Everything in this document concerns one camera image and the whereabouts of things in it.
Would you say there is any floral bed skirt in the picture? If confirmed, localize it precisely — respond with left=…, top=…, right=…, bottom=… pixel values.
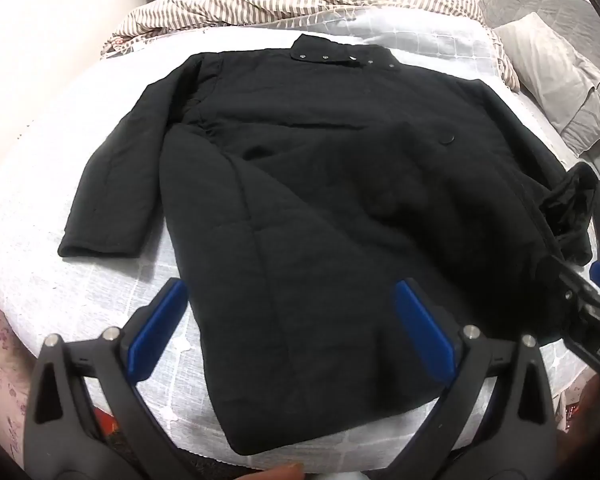
left=0, top=310, right=35, bottom=467

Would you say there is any black quilted coat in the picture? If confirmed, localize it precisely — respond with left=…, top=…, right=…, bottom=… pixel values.
left=58, top=35, right=598, bottom=455

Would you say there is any striped beige duvet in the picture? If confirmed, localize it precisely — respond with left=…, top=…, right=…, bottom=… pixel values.
left=100, top=0, right=520, bottom=92

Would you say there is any light grey checked bedsheet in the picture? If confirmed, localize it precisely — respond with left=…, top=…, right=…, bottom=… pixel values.
left=0, top=8, right=577, bottom=474

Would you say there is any grey pillow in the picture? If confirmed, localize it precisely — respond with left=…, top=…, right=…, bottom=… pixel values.
left=495, top=13, right=600, bottom=155

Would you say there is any person's left hand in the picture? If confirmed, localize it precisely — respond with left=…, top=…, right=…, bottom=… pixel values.
left=236, top=463, right=306, bottom=480

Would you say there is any grey quilted headboard cover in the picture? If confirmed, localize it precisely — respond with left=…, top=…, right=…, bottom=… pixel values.
left=479, top=0, right=600, bottom=175

